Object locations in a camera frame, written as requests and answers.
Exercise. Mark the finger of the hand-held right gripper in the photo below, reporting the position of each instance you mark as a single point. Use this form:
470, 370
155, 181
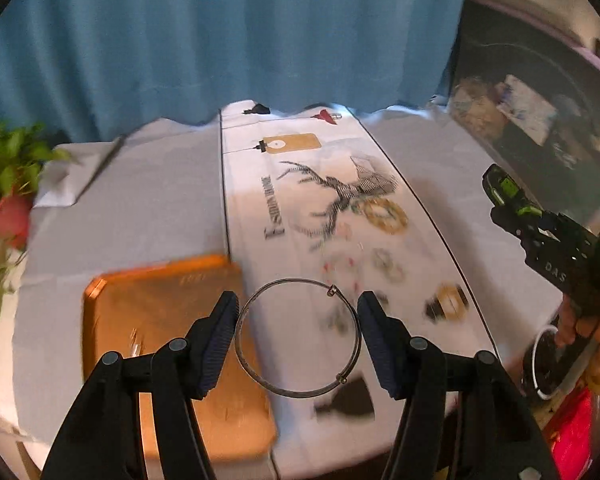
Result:
520, 222

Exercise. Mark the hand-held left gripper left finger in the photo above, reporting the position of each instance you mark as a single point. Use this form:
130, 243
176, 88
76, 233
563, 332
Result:
220, 347

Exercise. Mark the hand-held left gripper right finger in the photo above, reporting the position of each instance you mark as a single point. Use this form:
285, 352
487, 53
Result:
376, 347

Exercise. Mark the thin silver bangle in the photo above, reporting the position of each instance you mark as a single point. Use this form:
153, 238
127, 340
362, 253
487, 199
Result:
332, 290

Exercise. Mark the orange metal tin tray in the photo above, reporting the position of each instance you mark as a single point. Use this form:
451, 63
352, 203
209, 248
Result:
155, 300

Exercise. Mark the black disc white rim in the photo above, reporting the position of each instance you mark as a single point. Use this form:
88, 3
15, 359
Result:
547, 365

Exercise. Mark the white blue printed packet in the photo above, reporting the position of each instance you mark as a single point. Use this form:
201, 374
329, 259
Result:
525, 105

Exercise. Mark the tan crumpled bag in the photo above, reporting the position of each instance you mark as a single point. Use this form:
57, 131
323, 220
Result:
475, 102

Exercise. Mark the white deer-print table runner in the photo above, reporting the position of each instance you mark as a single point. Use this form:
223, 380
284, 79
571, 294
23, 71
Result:
280, 200

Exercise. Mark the red plastic object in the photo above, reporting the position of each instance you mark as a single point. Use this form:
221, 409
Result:
572, 430

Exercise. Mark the grey table cloth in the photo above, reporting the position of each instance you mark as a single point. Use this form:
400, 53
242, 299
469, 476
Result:
145, 200

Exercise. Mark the dark cabinet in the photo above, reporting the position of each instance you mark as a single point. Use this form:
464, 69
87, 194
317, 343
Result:
530, 50

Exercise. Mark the potted green plant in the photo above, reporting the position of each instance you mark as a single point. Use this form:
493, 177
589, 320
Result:
10, 170

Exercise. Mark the blue curtain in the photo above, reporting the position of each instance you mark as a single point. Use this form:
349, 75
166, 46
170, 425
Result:
230, 35

